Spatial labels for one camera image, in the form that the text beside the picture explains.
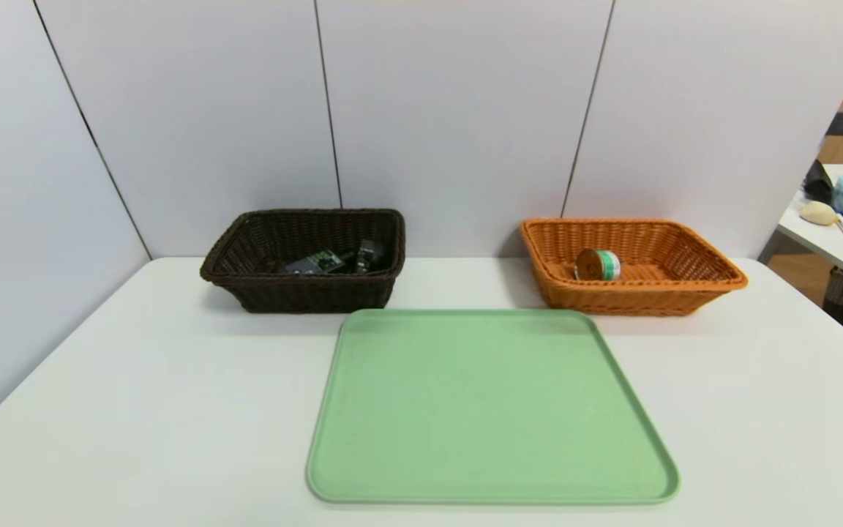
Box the glass cup black holder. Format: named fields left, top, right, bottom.
left=352, top=238, right=387, bottom=274

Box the black square bottle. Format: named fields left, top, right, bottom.
left=280, top=249, right=345, bottom=275

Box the gold lid tin can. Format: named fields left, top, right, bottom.
left=574, top=248, right=621, bottom=282

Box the dark brown wicker basket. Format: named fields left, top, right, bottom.
left=199, top=209, right=406, bottom=314

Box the orange wicker basket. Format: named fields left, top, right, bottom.
left=520, top=218, right=749, bottom=317

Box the light green plastic tray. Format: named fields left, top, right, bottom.
left=305, top=308, right=681, bottom=506

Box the beige oval sponge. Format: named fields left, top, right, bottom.
left=800, top=201, right=839, bottom=226

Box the black pouch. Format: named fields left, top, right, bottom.
left=803, top=160, right=835, bottom=204

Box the white side table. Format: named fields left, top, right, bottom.
left=777, top=163, right=843, bottom=288

